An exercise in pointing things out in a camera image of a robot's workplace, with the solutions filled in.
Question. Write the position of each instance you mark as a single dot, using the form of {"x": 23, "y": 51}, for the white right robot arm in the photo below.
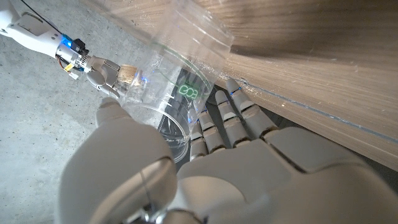
{"x": 34, "y": 34}

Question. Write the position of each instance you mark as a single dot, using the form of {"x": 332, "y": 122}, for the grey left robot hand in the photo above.
{"x": 248, "y": 180}

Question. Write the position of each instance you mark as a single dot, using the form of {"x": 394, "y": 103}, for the clear plastic cup with sugar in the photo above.
{"x": 127, "y": 74}

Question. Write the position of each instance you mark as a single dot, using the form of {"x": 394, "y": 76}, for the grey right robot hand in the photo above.
{"x": 102, "y": 74}

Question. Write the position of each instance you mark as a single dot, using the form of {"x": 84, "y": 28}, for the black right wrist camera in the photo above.
{"x": 78, "y": 46}

